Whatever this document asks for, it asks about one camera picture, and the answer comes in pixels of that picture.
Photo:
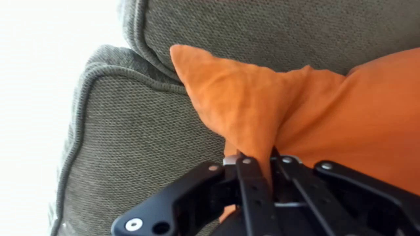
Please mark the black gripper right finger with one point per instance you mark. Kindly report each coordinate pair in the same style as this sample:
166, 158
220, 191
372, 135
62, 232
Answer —
350, 196

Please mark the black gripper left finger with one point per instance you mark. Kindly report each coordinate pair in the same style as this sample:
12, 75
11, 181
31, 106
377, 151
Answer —
197, 196

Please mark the orange pillow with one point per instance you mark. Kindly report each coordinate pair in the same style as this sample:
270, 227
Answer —
333, 109

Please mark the grey-brown fabric sofa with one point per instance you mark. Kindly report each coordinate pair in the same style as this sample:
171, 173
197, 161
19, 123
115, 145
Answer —
145, 131

